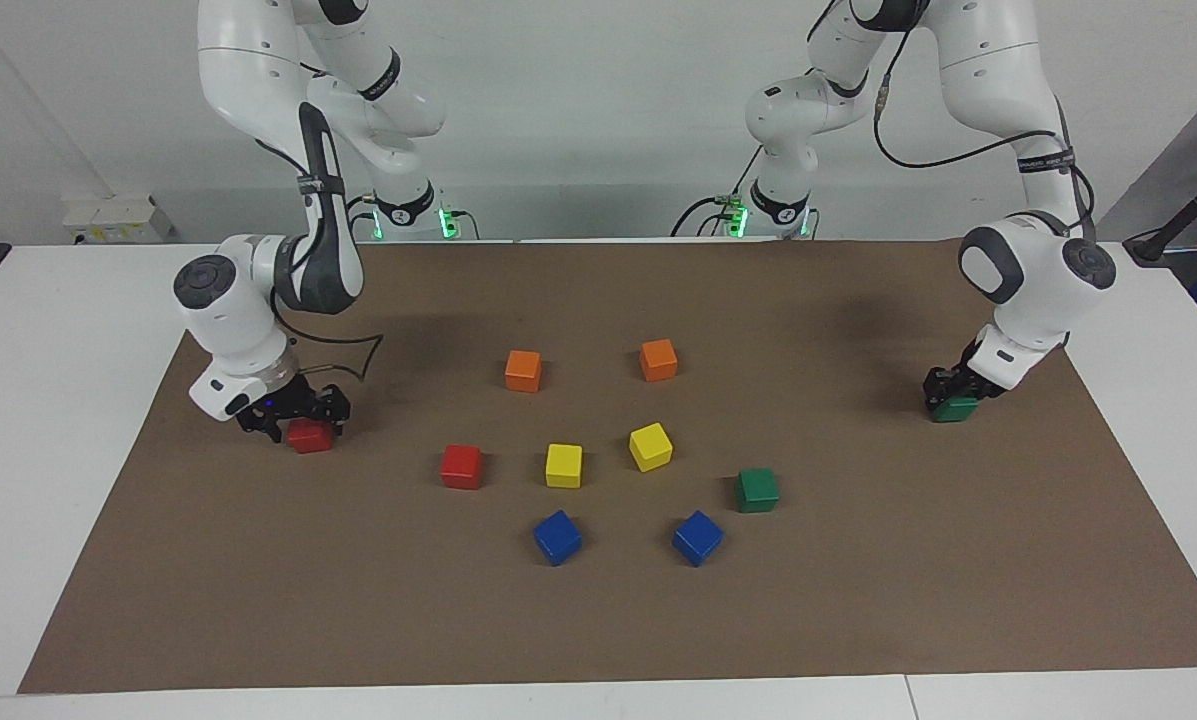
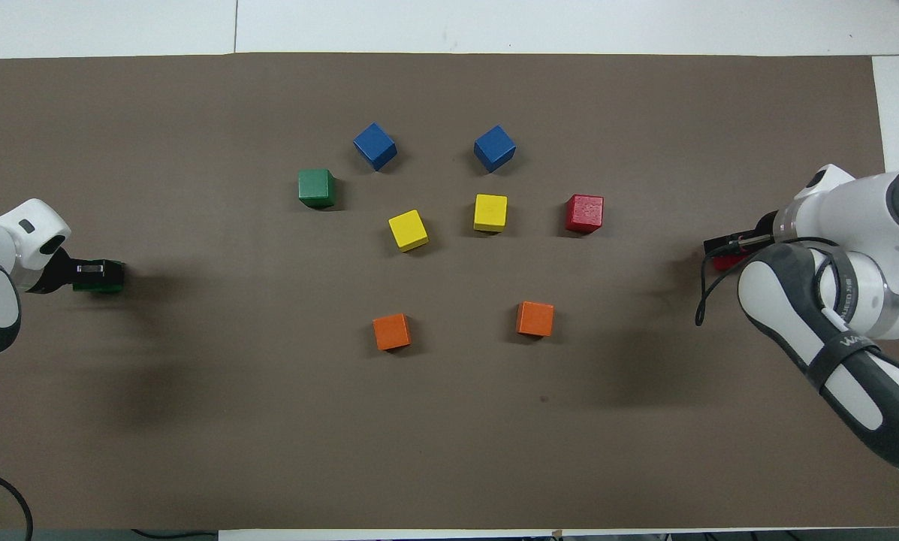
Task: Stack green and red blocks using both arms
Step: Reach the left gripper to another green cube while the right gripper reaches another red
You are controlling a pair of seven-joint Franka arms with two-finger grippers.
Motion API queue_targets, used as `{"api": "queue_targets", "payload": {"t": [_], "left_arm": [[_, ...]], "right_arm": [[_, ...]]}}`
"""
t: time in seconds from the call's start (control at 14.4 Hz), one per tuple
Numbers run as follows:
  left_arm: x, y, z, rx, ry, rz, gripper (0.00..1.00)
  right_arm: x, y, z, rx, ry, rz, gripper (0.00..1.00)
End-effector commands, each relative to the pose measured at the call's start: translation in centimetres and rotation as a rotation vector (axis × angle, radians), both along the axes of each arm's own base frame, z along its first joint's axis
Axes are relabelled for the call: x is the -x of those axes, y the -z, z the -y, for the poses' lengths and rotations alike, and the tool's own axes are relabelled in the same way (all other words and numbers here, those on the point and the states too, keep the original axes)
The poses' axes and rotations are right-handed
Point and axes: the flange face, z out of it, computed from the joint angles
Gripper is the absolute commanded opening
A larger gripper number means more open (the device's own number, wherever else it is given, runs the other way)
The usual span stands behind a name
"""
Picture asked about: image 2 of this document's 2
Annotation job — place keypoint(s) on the green wooden cube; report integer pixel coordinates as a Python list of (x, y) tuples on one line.
[(316, 186), (113, 278)]

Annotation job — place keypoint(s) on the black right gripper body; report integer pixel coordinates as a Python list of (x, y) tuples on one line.
[(764, 229)]

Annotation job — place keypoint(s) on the brown table mat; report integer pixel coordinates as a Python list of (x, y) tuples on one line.
[(194, 413)]

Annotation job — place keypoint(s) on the yellow wooden cube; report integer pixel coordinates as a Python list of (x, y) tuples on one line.
[(408, 230), (490, 212)]

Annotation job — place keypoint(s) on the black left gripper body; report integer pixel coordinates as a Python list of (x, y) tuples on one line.
[(58, 274)]

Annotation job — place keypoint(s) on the blue wooden cube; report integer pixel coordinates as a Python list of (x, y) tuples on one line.
[(375, 146), (494, 148)]

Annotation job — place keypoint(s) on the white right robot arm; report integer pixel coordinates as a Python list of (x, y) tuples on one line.
[(870, 218)]

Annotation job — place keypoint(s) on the red wooden cube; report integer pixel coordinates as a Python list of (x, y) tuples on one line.
[(728, 262), (584, 213)]

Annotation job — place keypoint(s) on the orange wooden cube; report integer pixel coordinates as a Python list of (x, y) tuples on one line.
[(391, 331), (535, 318)]

